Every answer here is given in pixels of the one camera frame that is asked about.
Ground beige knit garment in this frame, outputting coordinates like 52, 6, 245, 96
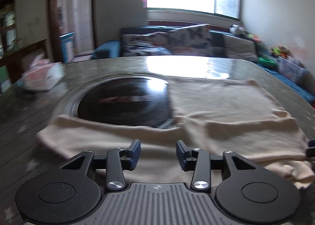
37, 77, 314, 188

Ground clear plastic toy bin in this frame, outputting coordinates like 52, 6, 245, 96
278, 57, 308, 84

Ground green plastic bowl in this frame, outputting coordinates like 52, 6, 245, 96
258, 57, 277, 69

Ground colourful plush toys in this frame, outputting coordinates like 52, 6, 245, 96
270, 45, 291, 59

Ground black round induction cooktop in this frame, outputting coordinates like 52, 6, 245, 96
68, 75, 173, 129

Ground pink white tissue box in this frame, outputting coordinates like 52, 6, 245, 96
21, 54, 65, 91

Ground grey plain cushion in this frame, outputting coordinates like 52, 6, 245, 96
223, 34, 258, 63

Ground black white plush toy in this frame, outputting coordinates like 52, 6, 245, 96
229, 24, 247, 36

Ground dark wooden cabinet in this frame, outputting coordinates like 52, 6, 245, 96
1, 0, 47, 94

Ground dark blue sofa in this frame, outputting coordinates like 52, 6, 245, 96
92, 24, 314, 106

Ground blue white storage box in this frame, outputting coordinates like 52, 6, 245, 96
59, 32, 75, 63

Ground right butterfly print cushion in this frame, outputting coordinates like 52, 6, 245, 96
168, 24, 212, 56

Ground butterfly print cushion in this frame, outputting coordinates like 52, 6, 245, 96
168, 24, 212, 56
121, 32, 172, 57

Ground left butterfly print cushion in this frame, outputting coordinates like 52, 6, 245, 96
121, 32, 172, 57

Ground dark wooden door frame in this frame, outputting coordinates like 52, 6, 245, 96
46, 0, 97, 63

